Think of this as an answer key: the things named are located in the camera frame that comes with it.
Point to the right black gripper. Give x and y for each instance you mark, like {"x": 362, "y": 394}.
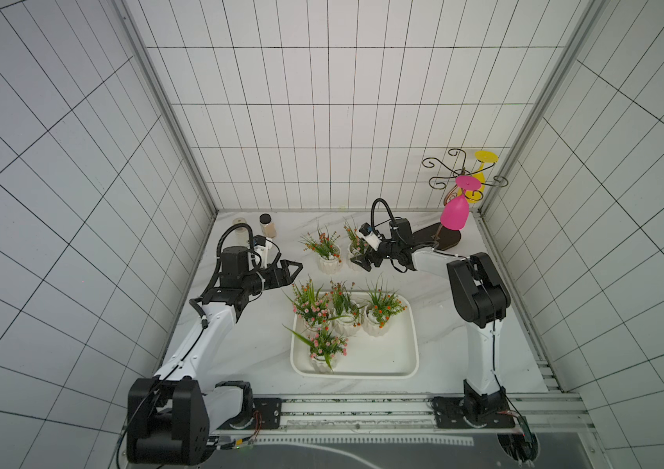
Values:
{"x": 380, "y": 255}

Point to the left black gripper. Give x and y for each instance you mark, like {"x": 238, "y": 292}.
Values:
{"x": 286, "y": 279}

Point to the pink flower white pot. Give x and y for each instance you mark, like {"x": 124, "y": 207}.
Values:
{"x": 313, "y": 307}

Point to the red flower white pot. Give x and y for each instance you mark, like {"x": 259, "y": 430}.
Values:
{"x": 347, "y": 312}

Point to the white rectangular storage tray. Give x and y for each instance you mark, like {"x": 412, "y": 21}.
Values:
{"x": 392, "y": 353}

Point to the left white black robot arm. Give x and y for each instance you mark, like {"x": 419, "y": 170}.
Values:
{"x": 171, "y": 416}

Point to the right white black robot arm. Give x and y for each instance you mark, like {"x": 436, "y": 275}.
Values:
{"x": 479, "y": 297}

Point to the black lid spice jar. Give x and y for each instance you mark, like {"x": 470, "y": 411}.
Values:
{"x": 267, "y": 226}

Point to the white spice jar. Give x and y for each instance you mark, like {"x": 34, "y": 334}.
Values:
{"x": 241, "y": 233}

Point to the pink wine glass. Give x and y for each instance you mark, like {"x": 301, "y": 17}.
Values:
{"x": 457, "y": 211}

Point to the black metal glass rack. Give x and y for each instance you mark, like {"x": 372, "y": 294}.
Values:
{"x": 435, "y": 234}

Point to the yellow wine glass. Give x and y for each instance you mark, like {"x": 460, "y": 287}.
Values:
{"x": 487, "y": 160}

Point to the aluminium mounting rail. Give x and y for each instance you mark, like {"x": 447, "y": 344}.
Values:
{"x": 415, "y": 414}

